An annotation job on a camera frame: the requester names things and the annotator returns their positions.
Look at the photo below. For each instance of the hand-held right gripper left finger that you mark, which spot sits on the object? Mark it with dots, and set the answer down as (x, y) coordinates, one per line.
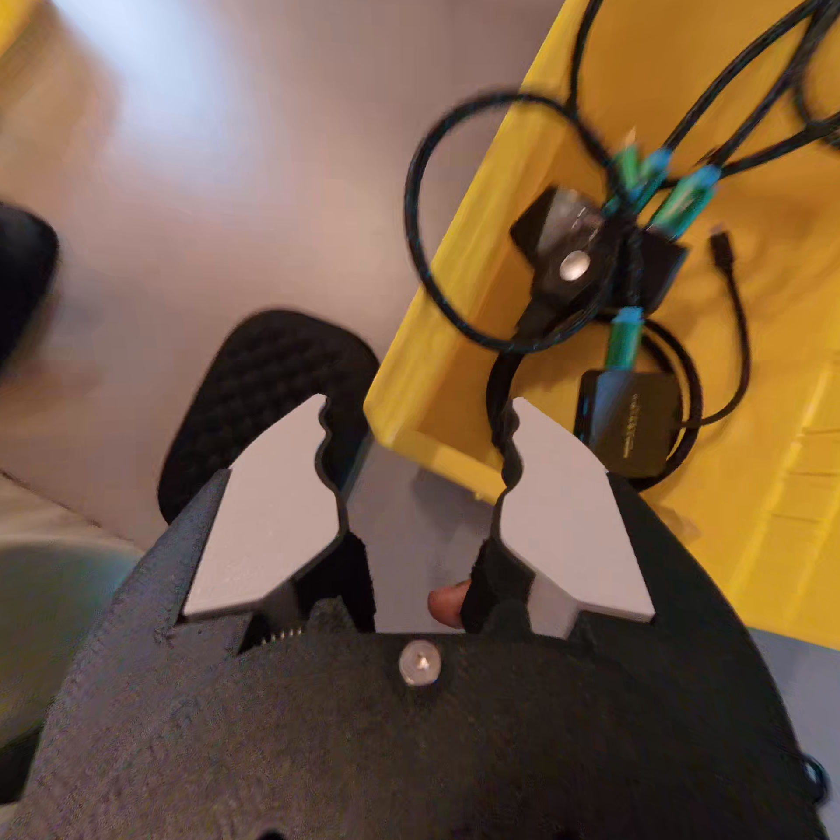
(269, 518)

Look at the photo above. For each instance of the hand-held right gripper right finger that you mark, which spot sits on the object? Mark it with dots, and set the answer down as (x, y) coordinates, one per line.
(571, 525)

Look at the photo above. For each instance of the black hdmi hub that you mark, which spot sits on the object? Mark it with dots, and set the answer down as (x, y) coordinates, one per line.
(630, 426)

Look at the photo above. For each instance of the black hdmi switch box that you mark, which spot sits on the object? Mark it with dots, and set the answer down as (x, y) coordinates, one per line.
(571, 266)

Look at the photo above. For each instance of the black quilted pad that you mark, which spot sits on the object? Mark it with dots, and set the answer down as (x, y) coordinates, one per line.
(262, 367)

